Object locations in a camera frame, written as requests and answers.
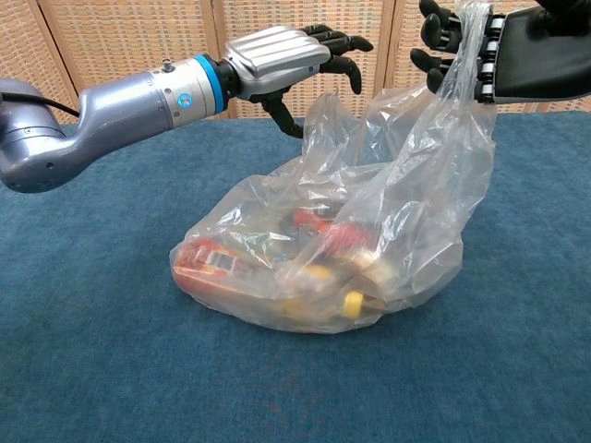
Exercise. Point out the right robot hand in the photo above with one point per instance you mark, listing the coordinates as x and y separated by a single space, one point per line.
540 51

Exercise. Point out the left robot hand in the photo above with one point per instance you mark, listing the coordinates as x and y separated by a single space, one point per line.
277 55

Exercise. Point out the clear plastic bag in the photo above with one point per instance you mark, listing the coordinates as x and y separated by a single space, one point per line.
415 184

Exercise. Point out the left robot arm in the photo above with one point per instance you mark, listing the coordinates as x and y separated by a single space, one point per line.
115 111

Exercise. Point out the woven bamboo folding screen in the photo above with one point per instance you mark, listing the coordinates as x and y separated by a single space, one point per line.
138 37

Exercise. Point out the red wrapped snack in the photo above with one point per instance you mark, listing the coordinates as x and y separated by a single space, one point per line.
341 235

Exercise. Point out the red and yellow snack packet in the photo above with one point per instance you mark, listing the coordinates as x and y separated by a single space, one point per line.
203 267

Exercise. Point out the yellow cap bottle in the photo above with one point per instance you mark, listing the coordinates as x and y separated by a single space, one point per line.
353 304

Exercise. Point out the blue carpet table mat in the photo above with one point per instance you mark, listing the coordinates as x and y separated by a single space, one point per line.
92 323

